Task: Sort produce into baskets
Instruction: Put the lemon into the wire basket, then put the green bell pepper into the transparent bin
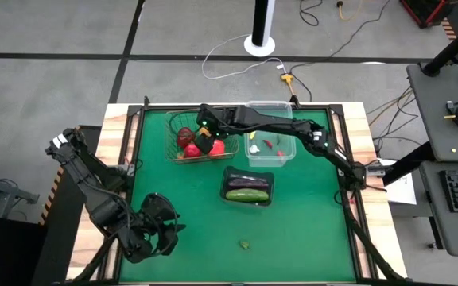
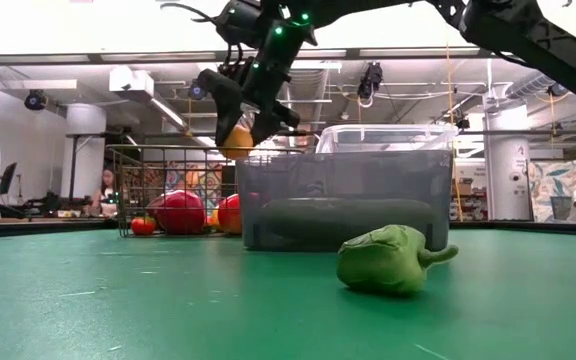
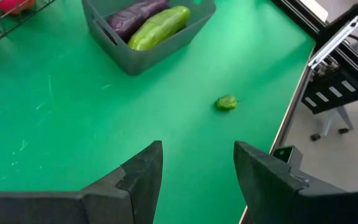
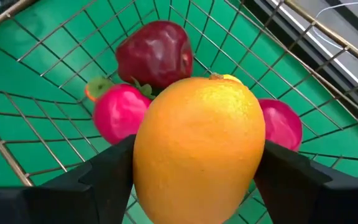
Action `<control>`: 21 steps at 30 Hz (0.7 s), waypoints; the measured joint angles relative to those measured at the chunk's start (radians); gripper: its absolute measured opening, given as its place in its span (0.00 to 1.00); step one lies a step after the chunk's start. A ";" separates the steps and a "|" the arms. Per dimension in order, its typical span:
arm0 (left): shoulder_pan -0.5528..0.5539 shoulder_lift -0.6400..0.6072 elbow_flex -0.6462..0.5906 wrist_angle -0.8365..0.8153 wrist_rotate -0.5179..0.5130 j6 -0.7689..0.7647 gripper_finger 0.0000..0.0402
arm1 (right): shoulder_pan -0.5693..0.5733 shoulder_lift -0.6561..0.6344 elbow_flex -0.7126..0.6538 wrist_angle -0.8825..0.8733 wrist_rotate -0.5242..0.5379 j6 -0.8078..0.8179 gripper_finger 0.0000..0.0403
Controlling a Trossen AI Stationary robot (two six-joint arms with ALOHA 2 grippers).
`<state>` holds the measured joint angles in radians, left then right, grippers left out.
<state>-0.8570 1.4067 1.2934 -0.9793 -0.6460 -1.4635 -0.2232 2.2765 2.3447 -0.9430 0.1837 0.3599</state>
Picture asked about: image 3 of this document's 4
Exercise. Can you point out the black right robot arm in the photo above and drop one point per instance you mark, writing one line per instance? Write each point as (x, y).
(331, 87)

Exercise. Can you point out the small green pepper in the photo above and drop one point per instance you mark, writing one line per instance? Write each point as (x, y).
(227, 102)

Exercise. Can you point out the large purple eggplant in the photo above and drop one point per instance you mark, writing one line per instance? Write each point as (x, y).
(129, 20)

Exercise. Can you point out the green cucumber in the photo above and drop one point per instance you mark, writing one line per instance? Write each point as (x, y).
(157, 29)

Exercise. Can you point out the black table frame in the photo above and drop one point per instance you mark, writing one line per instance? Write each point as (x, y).
(291, 12)

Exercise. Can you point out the green table mat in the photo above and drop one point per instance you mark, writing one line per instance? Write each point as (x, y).
(73, 124)

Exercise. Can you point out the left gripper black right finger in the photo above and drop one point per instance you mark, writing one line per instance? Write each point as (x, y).
(269, 193)

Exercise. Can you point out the pink dragon fruit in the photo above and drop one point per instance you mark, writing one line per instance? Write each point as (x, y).
(8, 4)

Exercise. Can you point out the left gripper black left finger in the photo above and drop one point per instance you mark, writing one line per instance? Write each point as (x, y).
(129, 196)

